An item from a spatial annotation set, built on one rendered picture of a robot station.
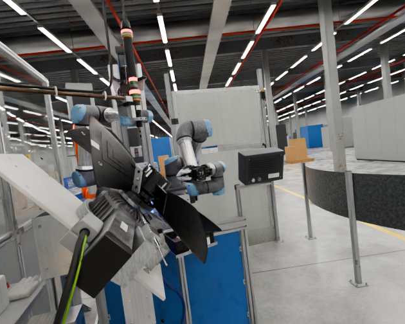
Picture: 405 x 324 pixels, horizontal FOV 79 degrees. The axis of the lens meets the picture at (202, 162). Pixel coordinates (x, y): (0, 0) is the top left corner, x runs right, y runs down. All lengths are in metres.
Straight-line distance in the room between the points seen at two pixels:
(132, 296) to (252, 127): 2.54
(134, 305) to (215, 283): 0.75
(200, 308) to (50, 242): 1.04
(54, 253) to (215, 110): 2.43
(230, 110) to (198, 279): 2.05
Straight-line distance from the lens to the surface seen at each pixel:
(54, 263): 0.98
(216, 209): 3.04
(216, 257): 1.60
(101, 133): 0.76
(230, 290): 1.72
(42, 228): 0.95
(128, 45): 1.13
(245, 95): 3.18
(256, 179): 1.54
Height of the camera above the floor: 1.30
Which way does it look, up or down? 3 degrees down
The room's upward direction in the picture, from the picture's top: 7 degrees counter-clockwise
